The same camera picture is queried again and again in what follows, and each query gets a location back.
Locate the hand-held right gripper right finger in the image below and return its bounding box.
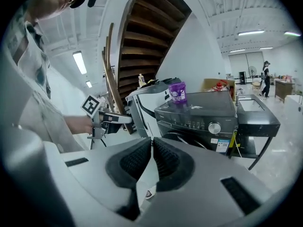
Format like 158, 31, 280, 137
139, 138, 275, 227

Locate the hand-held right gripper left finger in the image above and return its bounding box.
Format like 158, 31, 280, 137
59, 137, 152, 227

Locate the white tray with blue item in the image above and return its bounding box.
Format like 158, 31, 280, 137
156, 118, 175, 130

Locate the wooden desk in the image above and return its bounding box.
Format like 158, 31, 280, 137
274, 78, 296, 103

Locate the red-capped plastic jug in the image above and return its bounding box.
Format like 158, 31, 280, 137
211, 79, 232, 92

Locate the green and white patterned shirt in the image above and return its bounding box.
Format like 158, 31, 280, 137
0, 7, 92, 156

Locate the brown cardboard box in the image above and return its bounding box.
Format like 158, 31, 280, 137
201, 78, 237, 102

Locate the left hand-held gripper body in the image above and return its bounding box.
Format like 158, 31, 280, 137
81, 95, 123, 139

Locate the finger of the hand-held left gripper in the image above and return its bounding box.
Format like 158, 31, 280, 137
98, 112, 133, 124

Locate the person's left forearm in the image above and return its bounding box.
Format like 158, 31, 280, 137
63, 114, 93, 136

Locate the standing fan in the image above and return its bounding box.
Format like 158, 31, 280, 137
247, 65, 258, 83

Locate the thin white cable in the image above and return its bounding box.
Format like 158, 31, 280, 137
234, 130, 243, 158

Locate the white roller door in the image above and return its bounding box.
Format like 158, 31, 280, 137
228, 52, 265, 76

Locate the white washing machine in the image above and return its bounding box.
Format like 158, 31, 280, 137
125, 78, 182, 139

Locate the purple plastic tub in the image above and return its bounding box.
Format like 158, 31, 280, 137
168, 81, 187, 104

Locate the dark wooden staircase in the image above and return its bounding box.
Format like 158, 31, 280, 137
101, 0, 193, 135

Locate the black metal stand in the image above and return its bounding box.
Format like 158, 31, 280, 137
233, 94, 282, 171

